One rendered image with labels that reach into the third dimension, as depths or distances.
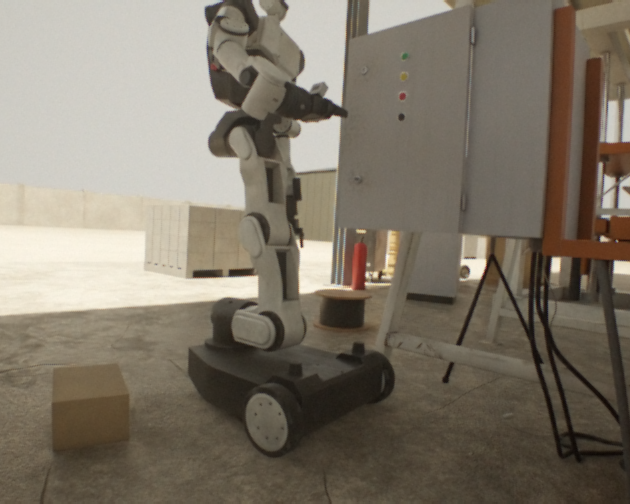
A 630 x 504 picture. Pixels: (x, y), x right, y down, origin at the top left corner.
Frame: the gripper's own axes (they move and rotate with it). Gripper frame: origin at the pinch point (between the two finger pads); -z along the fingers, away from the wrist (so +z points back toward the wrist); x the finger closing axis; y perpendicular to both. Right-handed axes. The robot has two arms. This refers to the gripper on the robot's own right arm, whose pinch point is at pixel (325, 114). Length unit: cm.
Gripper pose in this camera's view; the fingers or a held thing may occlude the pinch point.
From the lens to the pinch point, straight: 128.1
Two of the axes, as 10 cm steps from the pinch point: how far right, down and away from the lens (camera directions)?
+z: -6.5, 0.0, -7.6
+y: -0.6, 10.0, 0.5
